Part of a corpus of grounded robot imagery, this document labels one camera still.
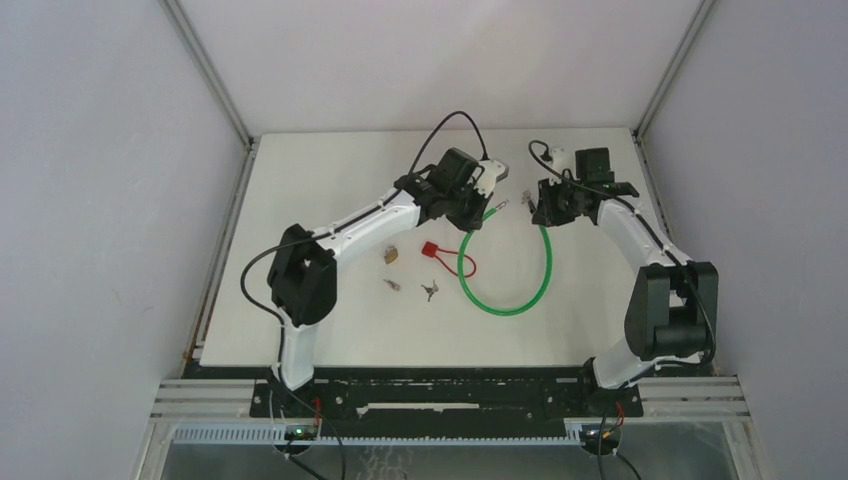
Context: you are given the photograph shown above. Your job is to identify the green cable lock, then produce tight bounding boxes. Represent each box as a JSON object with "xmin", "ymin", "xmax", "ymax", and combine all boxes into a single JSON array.
[{"xmin": 456, "ymin": 226, "xmax": 554, "ymax": 317}]

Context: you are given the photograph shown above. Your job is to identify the red cable lock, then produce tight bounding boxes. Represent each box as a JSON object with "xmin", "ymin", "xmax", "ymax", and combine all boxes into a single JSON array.
[{"xmin": 421, "ymin": 241, "xmax": 478, "ymax": 278}]

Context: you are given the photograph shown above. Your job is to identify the red lock keys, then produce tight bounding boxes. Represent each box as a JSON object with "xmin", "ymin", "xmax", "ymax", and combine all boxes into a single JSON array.
[{"xmin": 421, "ymin": 280, "xmax": 440, "ymax": 303}]

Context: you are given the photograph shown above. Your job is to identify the brass padlock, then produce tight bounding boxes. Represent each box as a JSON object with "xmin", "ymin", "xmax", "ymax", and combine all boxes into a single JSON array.
[{"xmin": 383, "ymin": 245, "xmax": 399, "ymax": 265}]

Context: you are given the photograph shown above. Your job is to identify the brass padlock keys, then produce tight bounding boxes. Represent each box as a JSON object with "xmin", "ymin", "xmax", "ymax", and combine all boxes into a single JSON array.
[{"xmin": 383, "ymin": 279, "xmax": 401, "ymax": 292}]

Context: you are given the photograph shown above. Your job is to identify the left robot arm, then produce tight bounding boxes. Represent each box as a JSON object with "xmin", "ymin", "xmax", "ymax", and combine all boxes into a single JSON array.
[{"xmin": 267, "ymin": 148, "xmax": 509, "ymax": 417}]

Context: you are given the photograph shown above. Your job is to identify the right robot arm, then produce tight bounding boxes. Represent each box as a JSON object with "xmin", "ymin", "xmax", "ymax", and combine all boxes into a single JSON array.
[{"xmin": 528, "ymin": 140, "xmax": 718, "ymax": 416}]

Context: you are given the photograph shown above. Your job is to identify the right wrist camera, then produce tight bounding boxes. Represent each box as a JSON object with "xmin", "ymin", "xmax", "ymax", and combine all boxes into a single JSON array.
[{"xmin": 542, "ymin": 146, "xmax": 572, "ymax": 175}]

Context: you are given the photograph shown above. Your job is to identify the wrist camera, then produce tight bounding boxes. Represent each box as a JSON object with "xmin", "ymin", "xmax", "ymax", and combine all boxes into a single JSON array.
[
  {"xmin": 542, "ymin": 146, "xmax": 572, "ymax": 175},
  {"xmin": 474, "ymin": 159, "xmax": 509, "ymax": 198}
]

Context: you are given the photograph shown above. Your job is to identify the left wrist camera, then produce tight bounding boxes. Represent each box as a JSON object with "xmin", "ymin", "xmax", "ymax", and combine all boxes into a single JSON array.
[{"xmin": 474, "ymin": 159, "xmax": 509, "ymax": 198}]

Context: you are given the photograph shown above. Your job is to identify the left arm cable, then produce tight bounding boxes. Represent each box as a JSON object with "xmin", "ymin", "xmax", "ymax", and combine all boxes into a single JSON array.
[{"xmin": 239, "ymin": 110, "xmax": 490, "ymax": 372}]

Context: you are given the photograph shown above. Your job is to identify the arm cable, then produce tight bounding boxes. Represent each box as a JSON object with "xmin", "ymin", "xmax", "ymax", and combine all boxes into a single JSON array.
[
  {"xmin": 239, "ymin": 110, "xmax": 490, "ymax": 372},
  {"xmin": 527, "ymin": 139, "xmax": 718, "ymax": 366}
]

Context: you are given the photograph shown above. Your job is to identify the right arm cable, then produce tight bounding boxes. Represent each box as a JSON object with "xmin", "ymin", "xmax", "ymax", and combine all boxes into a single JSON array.
[{"xmin": 527, "ymin": 139, "xmax": 718, "ymax": 366}]

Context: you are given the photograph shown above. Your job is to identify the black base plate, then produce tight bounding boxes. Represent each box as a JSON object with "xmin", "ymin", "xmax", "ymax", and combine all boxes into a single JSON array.
[{"xmin": 153, "ymin": 367, "xmax": 740, "ymax": 445}]

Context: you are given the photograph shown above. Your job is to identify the white cable duct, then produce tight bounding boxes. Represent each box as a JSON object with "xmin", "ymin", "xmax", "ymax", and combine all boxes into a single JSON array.
[{"xmin": 168, "ymin": 423, "xmax": 584, "ymax": 446}]

